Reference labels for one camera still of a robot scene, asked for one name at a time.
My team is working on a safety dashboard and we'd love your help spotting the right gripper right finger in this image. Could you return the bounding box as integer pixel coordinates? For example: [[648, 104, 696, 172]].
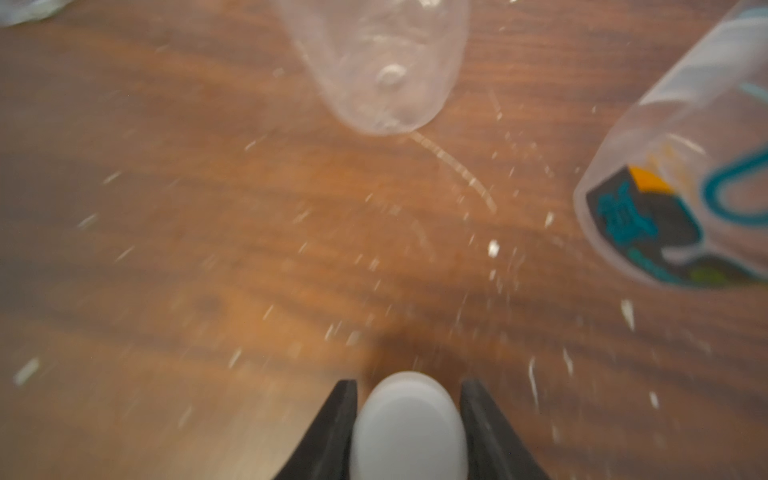
[[459, 379, 549, 480]]

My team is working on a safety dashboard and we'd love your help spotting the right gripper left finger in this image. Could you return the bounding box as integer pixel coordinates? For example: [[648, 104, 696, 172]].
[[273, 379, 358, 480]]

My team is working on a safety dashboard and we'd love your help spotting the white cap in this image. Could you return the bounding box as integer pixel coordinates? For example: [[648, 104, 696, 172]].
[[349, 371, 469, 480]]

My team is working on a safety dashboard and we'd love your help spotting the round clear bottle front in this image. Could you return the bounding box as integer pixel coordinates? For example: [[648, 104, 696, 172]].
[[573, 1, 767, 289]]

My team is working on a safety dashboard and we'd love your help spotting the round clear bottle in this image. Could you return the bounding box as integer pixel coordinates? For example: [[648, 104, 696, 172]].
[[573, 1, 767, 289], [274, 0, 471, 136]]

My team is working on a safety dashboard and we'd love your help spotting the square clear bottle with label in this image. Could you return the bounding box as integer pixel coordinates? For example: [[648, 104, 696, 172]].
[[0, 0, 72, 27]]

